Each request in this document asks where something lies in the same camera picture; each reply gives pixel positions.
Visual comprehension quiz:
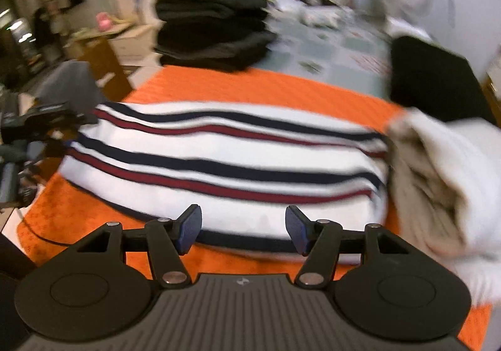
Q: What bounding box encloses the black garment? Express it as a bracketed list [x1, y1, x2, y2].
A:
[389, 35, 498, 126]

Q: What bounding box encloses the striped white sweater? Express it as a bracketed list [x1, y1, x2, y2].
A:
[58, 100, 392, 254]

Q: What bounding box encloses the cream low cabinet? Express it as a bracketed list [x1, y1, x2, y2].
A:
[63, 22, 157, 62]

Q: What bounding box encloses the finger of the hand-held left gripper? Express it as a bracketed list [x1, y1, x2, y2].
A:
[23, 101, 99, 132]

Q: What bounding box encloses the grey cloth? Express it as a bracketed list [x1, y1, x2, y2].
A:
[33, 60, 104, 109]

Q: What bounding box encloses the wooden chair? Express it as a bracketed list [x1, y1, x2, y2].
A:
[65, 35, 134, 101]

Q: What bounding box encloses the orange patterned mat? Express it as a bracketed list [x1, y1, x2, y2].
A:
[16, 65, 494, 351]

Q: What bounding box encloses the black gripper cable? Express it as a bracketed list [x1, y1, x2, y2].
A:
[18, 210, 79, 247]

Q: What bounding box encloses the white power strip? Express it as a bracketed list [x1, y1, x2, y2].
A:
[299, 6, 347, 27]

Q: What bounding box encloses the cream sweatshirt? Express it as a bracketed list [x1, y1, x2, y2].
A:
[385, 108, 501, 305]

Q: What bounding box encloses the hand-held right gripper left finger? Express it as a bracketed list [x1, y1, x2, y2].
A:
[76, 204, 203, 289]

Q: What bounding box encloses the stack of dark folded clothes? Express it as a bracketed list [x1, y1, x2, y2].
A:
[154, 0, 278, 71]

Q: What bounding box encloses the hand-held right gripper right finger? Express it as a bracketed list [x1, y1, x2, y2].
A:
[285, 204, 411, 289]

